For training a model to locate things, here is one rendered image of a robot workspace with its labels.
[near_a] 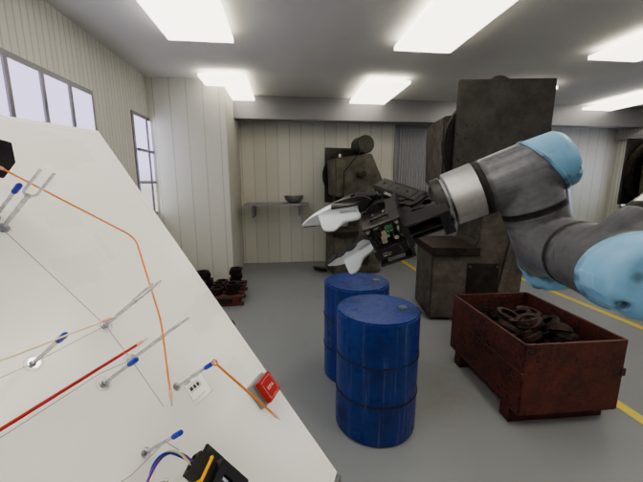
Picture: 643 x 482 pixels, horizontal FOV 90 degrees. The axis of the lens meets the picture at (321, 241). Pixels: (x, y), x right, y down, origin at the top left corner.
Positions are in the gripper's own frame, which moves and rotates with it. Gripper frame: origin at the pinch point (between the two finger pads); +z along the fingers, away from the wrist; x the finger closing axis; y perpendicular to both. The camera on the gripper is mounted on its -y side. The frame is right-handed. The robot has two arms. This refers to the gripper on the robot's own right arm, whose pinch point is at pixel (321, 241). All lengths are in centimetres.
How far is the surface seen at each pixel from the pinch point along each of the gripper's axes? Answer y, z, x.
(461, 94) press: -286, -83, 79
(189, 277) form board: -11.0, 37.5, 3.1
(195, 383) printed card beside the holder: 11.0, 32.8, 12.7
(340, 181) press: -436, 89, 171
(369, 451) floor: -40, 60, 171
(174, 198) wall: -359, 301, 59
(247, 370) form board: 2.0, 31.5, 23.9
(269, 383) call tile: 4.4, 27.0, 27.2
